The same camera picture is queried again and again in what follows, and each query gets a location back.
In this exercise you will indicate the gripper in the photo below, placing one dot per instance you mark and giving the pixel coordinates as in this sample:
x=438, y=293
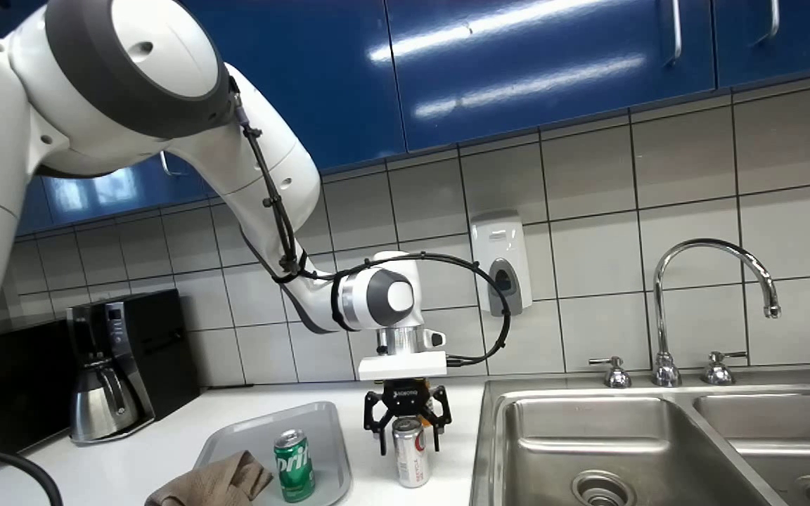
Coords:
x=403, y=398

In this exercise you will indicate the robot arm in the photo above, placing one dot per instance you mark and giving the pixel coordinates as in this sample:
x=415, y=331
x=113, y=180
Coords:
x=95, y=105

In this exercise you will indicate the grey can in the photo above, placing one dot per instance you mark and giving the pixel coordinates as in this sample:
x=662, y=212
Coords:
x=412, y=457

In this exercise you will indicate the grey tray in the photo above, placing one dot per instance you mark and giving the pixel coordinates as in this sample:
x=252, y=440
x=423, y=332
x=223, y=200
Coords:
x=320, y=436

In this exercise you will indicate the green can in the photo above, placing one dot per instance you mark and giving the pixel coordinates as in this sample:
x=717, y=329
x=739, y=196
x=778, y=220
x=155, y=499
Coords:
x=294, y=467

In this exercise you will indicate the double steel sink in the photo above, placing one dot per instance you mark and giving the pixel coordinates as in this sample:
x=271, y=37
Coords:
x=588, y=436

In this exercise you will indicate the white soap dispenser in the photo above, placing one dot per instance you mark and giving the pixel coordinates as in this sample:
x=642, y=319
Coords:
x=500, y=253

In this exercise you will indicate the brown cloth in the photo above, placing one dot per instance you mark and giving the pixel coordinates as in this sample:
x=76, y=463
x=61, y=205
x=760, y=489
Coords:
x=215, y=485

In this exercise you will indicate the chrome tap lever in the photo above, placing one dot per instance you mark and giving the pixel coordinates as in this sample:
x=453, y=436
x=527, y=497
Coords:
x=718, y=369
x=614, y=374

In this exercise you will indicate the chrome tap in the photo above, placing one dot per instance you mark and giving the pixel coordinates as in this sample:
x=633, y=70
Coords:
x=661, y=309

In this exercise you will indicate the black and silver coffee maker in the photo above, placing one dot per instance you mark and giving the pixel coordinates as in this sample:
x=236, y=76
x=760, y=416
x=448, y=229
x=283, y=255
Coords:
x=106, y=386

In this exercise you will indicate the black microwave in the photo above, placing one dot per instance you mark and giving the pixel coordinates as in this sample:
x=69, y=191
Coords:
x=11, y=393

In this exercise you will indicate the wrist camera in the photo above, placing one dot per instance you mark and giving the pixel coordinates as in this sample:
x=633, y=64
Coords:
x=402, y=366

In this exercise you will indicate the blue wall cabinet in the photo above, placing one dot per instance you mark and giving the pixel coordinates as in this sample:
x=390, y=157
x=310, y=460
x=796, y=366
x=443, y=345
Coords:
x=517, y=56

